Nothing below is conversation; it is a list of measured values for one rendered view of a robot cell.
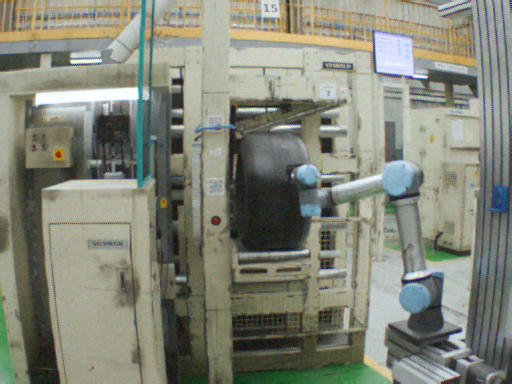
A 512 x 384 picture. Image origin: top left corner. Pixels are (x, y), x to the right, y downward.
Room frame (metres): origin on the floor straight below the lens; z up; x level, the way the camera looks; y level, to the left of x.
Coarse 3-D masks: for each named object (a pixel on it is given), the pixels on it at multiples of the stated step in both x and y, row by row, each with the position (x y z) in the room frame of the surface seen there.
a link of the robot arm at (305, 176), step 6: (300, 168) 2.01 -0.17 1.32; (306, 168) 1.98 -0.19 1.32; (312, 168) 1.99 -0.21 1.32; (294, 174) 2.06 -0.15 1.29; (300, 174) 1.98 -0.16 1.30; (306, 174) 1.98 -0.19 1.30; (312, 174) 1.98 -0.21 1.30; (294, 180) 2.08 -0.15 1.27; (300, 180) 1.99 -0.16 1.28; (306, 180) 1.98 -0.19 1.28; (312, 180) 1.98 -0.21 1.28; (300, 186) 2.01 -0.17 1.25; (306, 186) 2.00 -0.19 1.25; (312, 186) 2.00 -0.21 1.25
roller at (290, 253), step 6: (240, 252) 2.44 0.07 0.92; (246, 252) 2.44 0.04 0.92; (252, 252) 2.45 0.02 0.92; (258, 252) 2.45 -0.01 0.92; (264, 252) 2.45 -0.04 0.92; (270, 252) 2.46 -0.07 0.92; (276, 252) 2.46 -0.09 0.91; (282, 252) 2.46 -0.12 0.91; (288, 252) 2.47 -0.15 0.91; (294, 252) 2.47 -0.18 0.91; (300, 252) 2.47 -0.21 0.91; (306, 252) 2.47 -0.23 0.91; (240, 258) 2.43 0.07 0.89; (246, 258) 2.44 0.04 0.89; (252, 258) 2.44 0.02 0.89; (258, 258) 2.44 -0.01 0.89; (264, 258) 2.45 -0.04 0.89; (270, 258) 2.45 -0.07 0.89; (276, 258) 2.46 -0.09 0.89; (282, 258) 2.46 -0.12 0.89; (288, 258) 2.47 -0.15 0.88; (294, 258) 2.47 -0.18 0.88; (300, 258) 2.48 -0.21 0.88; (306, 258) 2.49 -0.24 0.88
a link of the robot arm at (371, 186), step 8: (408, 160) 1.88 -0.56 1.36; (376, 176) 1.98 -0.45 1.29; (344, 184) 2.07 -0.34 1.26; (352, 184) 2.03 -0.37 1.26; (360, 184) 2.01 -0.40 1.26; (368, 184) 1.98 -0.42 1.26; (376, 184) 1.96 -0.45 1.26; (328, 192) 2.09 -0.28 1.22; (336, 192) 2.06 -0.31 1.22; (344, 192) 2.04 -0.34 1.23; (352, 192) 2.02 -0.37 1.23; (360, 192) 2.00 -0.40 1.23; (368, 192) 1.99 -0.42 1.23; (376, 192) 1.97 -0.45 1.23; (384, 192) 1.96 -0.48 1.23; (328, 200) 2.08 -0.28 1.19; (336, 200) 2.07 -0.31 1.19; (344, 200) 2.05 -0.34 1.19; (352, 200) 2.04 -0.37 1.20
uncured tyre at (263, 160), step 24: (240, 144) 2.61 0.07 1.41; (264, 144) 2.43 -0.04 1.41; (288, 144) 2.45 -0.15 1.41; (240, 168) 2.76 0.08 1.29; (264, 168) 2.35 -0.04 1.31; (240, 192) 2.80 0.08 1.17; (264, 192) 2.32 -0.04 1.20; (288, 192) 2.33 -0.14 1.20; (240, 216) 2.74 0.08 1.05; (264, 216) 2.33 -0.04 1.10; (288, 216) 2.34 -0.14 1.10; (264, 240) 2.39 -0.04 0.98; (288, 240) 2.41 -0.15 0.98
